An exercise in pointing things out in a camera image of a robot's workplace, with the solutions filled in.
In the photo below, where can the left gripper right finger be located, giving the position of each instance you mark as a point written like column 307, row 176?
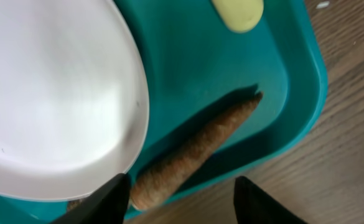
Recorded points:
column 254, row 206

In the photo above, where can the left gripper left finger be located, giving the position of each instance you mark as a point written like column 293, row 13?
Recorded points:
column 106, row 205

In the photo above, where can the orange carrot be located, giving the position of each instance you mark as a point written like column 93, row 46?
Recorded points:
column 156, row 184

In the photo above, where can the large white plate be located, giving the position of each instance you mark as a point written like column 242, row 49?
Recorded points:
column 74, row 104

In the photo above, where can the brown walnut cookie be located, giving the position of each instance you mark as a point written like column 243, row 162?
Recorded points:
column 73, row 204

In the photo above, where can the teal plastic tray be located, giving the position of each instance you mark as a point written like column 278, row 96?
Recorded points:
column 196, row 67

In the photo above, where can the yellow plastic spoon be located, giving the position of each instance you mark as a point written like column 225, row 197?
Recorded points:
column 239, row 16

